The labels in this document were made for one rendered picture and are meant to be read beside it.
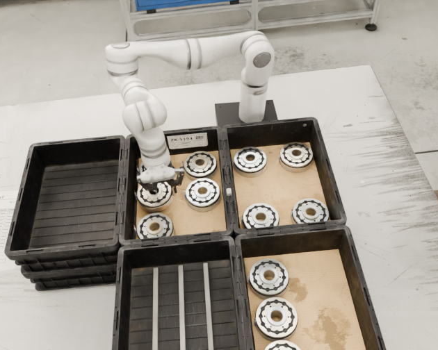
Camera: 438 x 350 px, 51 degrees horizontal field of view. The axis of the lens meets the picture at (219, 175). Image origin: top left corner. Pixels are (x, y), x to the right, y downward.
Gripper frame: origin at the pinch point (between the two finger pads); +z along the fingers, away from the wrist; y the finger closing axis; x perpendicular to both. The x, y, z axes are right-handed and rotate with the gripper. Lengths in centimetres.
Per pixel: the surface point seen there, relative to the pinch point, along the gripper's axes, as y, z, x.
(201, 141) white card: -13.4, -0.2, -17.0
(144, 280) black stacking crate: 8.4, 4.7, 25.2
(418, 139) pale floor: -136, 90, -75
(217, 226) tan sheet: -13.6, 4.9, 12.0
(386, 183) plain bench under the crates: -72, 19, -2
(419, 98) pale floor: -150, 90, -106
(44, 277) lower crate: 36.9, 7.4, 17.3
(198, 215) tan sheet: -8.5, 4.8, 7.3
